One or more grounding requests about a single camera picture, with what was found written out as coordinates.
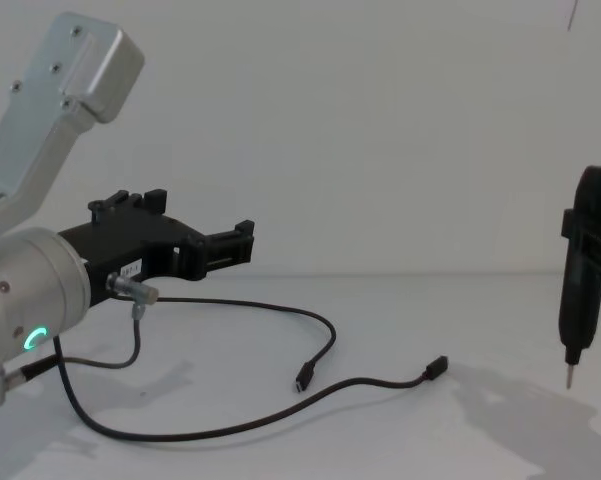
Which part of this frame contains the white curtain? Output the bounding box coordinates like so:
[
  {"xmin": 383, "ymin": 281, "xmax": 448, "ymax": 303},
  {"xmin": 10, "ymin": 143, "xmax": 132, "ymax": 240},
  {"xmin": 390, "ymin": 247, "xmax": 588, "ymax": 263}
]
[{"xmin": 0, "ymin": 0, "xmax": 601, "ymax": 277}]

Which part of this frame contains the black cable with silver plug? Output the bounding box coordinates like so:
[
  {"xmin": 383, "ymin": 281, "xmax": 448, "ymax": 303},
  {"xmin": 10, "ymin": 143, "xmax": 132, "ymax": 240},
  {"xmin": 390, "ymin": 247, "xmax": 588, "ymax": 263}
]
[{"xmin": 106, "ymin": 273, "xmax": 338, "ymax": 396}]

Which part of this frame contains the long black cable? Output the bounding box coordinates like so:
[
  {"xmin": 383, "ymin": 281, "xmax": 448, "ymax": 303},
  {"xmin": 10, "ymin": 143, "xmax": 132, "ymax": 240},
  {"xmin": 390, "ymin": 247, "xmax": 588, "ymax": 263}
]
[{"xmin": 52, "ymin": 335, "xmax": 451, "ymax": 444}]

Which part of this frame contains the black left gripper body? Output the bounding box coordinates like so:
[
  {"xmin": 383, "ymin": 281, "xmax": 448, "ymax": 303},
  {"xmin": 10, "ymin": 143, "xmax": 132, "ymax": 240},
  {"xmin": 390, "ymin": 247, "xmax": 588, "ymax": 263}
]
[{"xmin": 57, "ymin": 207, "xmax": 202, "ymax": 309}]

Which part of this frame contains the black electric screwdriver tool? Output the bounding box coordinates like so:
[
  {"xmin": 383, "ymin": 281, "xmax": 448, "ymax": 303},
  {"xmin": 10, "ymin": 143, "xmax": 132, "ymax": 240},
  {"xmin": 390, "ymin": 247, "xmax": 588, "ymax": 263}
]
[{"xmin": 558, "ymin": 164, "xmax": 601, "ymax": 392}]

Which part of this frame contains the short grey cable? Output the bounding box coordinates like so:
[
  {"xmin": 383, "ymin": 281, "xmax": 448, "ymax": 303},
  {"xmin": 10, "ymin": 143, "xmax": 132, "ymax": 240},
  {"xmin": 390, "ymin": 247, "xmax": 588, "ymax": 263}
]
[{"xmin": 0, "ymin": 301, "xmax": 147, "ymax": 409}]

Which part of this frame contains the white table cloth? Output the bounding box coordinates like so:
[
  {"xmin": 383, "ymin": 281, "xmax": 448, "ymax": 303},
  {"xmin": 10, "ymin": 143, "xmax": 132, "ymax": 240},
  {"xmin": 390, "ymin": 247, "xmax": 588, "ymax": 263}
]
[{"xmin": 0, "ymin": 272, "xmax": 601, "ymax": 480}]

